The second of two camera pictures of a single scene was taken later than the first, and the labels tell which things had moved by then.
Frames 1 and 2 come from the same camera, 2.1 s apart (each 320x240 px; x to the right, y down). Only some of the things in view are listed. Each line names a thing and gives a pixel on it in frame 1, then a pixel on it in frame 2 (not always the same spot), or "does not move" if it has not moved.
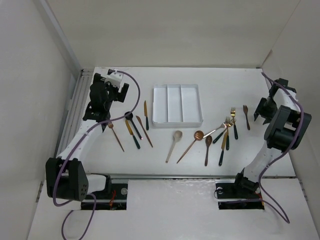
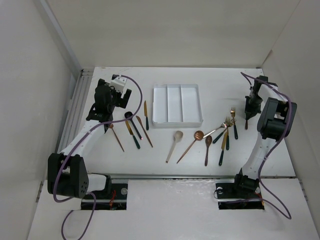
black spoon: [129, 117] does not move
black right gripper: [267, 115] → [251, 111]
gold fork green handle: [233, 114] does not move
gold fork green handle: [227, 124] does not move
